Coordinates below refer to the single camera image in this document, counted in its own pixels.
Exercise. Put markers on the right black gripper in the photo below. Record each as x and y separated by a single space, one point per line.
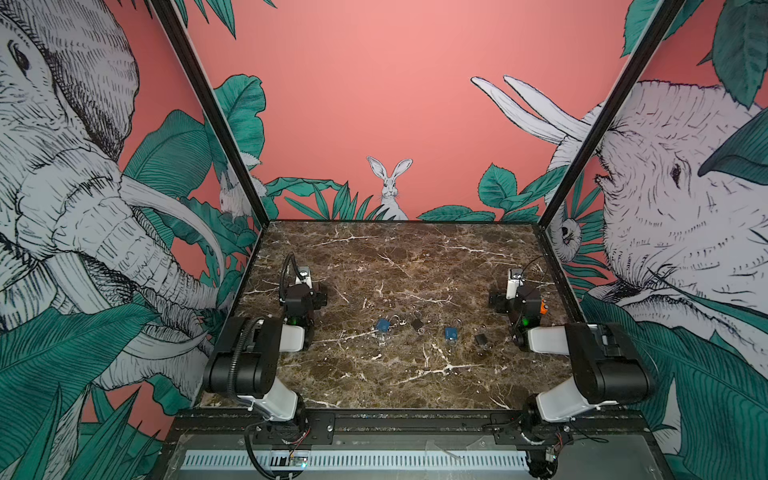
503 306

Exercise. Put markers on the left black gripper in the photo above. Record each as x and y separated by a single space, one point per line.
316 298

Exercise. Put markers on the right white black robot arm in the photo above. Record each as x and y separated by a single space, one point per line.
606 368

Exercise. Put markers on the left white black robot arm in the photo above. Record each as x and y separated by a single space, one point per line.
243 366

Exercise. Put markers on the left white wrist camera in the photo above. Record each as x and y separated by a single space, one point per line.
303 276

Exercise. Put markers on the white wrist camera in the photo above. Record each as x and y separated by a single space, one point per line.
303 276
514 280

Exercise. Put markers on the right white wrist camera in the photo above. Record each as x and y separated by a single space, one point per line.
514 280

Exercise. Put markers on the black front mounting rail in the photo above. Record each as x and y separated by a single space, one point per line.
323 426

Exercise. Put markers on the white slotted cable duct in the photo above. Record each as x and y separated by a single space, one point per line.
353 460

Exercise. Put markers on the left black frame post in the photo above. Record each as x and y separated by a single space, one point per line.
166 12

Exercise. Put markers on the black frame post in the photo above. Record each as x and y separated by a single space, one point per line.
166 12
660 22

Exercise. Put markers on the right black frame post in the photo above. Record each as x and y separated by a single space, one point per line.
660 22

